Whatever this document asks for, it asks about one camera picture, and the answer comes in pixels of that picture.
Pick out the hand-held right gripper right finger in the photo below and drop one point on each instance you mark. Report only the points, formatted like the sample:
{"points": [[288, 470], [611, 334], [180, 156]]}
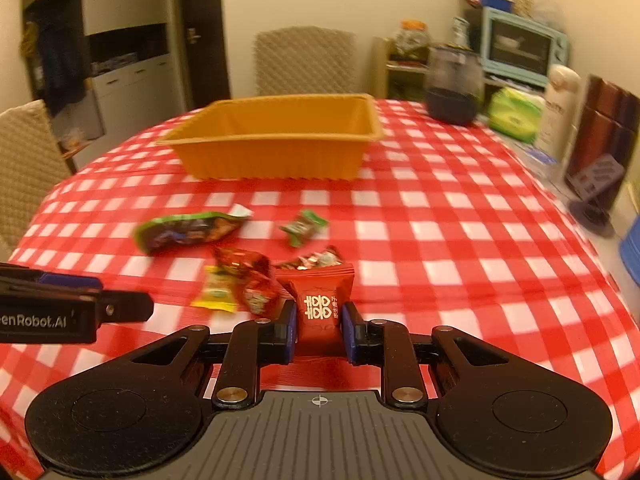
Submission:
{"points": [[349, 335]]}

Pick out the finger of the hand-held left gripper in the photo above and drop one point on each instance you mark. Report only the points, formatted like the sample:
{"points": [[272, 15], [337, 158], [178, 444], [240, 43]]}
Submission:
{"points": [[127, 306], [60, 281]]}

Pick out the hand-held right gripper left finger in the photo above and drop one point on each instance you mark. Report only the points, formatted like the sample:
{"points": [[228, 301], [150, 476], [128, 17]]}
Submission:
{"points": [[288, 332]]}

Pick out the red square snack packet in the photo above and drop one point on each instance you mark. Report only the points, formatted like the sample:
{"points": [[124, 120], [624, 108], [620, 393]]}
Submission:
{"points": [[320, 307]]}

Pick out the red candy with green print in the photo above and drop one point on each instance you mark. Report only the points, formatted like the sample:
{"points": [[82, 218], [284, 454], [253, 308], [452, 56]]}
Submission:
{"points": [[257, 297]]}

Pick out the red white candy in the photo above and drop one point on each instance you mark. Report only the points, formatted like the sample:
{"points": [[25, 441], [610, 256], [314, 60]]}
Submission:
{"points": [[312, 260]]}

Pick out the yellow candy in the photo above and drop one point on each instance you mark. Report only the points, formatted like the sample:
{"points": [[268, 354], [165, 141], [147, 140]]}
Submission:
{"points": [[216, 292]]}

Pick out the red foil candy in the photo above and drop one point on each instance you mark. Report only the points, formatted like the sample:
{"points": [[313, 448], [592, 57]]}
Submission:
{"points": [[240, 262]]}

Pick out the long green snack packet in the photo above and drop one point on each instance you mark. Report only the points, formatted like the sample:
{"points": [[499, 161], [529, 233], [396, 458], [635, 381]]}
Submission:
{"points": [[185, 232]]}

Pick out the small green candy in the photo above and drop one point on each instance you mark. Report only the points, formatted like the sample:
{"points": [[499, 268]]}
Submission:
{"points": [[302, 227]]}

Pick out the orange plastic tray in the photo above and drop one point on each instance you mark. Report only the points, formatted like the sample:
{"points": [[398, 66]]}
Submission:
{"points": [[270, 155]]}

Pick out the beige quilted chair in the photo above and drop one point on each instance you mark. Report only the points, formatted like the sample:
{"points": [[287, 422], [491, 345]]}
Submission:
{"points": [[27, 170], [305, 62]]}

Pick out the red white checked tablecloth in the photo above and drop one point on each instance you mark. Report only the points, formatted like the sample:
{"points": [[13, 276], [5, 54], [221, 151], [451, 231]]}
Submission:
{"points": [[450, 260]]}

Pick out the white cabinet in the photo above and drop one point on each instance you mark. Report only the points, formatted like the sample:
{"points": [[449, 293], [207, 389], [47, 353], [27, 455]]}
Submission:
{"points": [[130, 85]]}

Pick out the dark hanging clothes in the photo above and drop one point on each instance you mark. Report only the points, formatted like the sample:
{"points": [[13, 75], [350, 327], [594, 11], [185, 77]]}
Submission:
{"points": [[55, 60]]}

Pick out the flat blue packet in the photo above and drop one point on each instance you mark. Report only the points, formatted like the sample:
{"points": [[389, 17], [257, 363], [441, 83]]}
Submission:
{"points": [[537, 154]]}

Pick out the dark glass jar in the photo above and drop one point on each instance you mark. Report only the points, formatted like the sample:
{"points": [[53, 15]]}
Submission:
{"points": [[452, 95]]}

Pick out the wooden shelf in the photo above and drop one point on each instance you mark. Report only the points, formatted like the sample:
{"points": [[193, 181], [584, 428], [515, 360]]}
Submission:
{"points": [[382, 70]]}

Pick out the green tissue pack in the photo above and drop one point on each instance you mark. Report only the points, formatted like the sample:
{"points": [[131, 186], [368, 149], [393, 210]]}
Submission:
{"points": [[515, 115]]}

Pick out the blue plastic container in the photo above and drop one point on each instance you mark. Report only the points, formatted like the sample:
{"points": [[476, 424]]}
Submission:
{"points": [[631, 260]]}

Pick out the grey phone stand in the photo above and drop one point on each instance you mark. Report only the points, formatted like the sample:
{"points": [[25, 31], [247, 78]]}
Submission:
{"points": [[597, 180]]}

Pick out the dark door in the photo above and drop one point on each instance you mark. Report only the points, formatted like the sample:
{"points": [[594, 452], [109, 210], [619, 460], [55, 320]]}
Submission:
{"points": [[205, 20]]}

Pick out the white thermos bottle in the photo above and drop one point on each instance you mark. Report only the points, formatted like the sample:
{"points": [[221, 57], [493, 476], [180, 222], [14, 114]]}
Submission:
{"points": [[557, 110]]}

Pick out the small green white packet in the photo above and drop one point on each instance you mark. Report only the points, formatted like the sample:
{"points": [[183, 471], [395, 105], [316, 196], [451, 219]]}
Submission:
{"points": [[460, 30]]}

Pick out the brown metal canister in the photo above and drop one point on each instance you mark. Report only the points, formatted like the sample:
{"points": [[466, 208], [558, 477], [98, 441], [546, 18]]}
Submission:
{"points": [[605, 125]]}

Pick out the light blue toaster oven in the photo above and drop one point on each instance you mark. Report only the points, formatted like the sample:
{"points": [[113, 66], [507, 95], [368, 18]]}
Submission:
{"points": [[522, 47]]}

